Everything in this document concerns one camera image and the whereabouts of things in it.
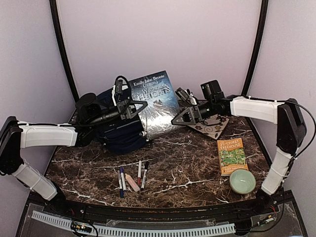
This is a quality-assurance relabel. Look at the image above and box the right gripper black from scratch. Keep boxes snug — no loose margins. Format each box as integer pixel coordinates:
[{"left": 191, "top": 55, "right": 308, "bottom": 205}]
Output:
[{"left": 170, "top": 100, "right": 215, "bottom": 125}]

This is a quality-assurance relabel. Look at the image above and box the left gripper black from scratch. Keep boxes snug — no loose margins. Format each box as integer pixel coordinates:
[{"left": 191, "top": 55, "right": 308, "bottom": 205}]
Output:
[{"left": 89, "top": 99, "right": 147, "bottom": 130}]

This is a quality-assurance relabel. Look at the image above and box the navy blue student backpack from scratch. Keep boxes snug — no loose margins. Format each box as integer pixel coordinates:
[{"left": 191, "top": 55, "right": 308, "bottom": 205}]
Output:
[{"left": 93, "top": 88, "right": 150, "bottom": 155}]

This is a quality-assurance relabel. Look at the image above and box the Wuthering Heights blue book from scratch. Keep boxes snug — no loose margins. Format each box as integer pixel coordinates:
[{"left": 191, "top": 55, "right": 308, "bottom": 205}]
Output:
[{"left": 129, "top": 71, "right": 180, "bottom": 140}]

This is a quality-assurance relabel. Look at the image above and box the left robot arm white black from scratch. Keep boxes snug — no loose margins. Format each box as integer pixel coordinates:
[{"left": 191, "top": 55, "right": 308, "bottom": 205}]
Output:
[{"left": 0, "top": 93, "right": 148, "bottom": 215}]

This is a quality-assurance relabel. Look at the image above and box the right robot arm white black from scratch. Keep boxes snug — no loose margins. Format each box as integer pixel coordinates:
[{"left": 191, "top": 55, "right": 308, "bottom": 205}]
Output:
[{"left": 171, "top": 80, "right": 309, "bottom": 214}]

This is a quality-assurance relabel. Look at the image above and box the square floral ceramic plate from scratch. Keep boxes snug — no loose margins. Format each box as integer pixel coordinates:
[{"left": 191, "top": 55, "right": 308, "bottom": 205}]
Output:
[{"left": 188, "top": 115, "right": 229, "bottom": 140}]

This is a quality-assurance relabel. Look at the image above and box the orange Treehouse paperback book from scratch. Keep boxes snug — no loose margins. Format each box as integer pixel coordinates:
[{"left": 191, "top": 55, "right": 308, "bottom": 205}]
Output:
[{"left": 217, "top": 138, "right": 248, "bottom": 176}]

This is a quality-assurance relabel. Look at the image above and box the white marker black cap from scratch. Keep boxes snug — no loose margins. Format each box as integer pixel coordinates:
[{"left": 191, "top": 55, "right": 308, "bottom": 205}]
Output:
[{"left": 141, "top": 161, "right": 149, "bottom": 190}]

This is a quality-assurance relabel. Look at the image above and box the blue capped white pen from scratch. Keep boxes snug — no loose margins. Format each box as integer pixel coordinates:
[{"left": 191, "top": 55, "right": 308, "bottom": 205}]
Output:
[{"left": 120, "top": 167, "right": 127, "bottom": 193}]

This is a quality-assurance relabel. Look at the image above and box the white marker red cap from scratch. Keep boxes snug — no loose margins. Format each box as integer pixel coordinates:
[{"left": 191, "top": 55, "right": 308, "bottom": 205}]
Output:
[{"left": 137, "top": 160, "right": 142, "bottom": 186}]

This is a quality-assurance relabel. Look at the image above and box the grey slim pen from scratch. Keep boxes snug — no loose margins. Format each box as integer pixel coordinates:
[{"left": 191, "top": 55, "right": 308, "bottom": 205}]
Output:
[{"left": 117, "top": 170, "right": 124, "bottom": 198}]

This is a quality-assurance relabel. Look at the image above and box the pale peach highlighter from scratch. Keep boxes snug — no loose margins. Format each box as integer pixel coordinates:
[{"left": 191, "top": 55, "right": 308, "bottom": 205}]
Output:
[{"left": 125, "top": 174, "right": 140, "bottom": 192}]

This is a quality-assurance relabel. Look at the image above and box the pale green ceramic bowl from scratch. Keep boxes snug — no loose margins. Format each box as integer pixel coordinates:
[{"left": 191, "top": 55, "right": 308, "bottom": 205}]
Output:
[{"left": 229, "top": 169, "right": 256, "bottom": 195}]

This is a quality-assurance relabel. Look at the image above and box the small green circuit board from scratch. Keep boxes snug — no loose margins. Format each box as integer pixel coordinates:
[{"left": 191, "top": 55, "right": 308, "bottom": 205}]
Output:
[{"left": 70, "top": 221, "right": 93, "bottom": 234}]

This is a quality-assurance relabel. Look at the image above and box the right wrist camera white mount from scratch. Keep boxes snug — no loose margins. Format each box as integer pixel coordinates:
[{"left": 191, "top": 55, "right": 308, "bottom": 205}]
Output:
[{"left": 175, "top": 87, "right": 198, "bottom": 106}]

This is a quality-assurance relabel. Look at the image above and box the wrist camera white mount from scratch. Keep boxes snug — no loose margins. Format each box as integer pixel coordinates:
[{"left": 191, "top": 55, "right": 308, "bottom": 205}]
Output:
[
  {"left": 175, "top": 87, "right": 198, "bottom": 106},
  {"left": 112, "top": 77, "right": 123, "bottom": 106}
]

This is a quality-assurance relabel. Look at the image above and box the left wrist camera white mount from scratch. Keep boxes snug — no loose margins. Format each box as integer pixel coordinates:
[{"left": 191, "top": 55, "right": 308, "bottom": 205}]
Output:
[{"left": 112, "top": 77, "right": 123, "bottom": 106}]

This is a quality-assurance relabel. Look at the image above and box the black curved front rail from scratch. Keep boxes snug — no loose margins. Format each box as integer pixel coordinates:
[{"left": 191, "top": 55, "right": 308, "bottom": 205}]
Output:
[{"left": 44, "top": 197, "right": 281, "bottom": 222}]

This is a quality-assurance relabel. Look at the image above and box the left black frame post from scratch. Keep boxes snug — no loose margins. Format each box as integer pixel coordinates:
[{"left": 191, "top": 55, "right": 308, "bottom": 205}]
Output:
[{"left": 49, "top": 0, "right": 79, "bottom": 102}]

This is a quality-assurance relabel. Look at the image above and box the black frame post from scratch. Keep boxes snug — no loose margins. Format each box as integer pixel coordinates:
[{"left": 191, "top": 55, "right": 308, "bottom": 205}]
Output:
[
  {"left": 49, "top": 0, "right": 79, "bottom": 102},
  {"left": 241, "top": 0, "right": 269, "bottom": 96}
]

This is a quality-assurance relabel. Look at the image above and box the white slotted cable duct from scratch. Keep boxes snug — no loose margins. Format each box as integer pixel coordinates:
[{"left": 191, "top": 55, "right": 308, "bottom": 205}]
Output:
[{"left": 31, "top": 211, "right": 236, "bottom": 237}]

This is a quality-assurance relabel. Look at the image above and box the right black frame post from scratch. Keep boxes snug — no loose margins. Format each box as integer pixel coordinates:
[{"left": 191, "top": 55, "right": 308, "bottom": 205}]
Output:
[{"left": 241, "top": 0, "right": 269, "bottom": 96}]

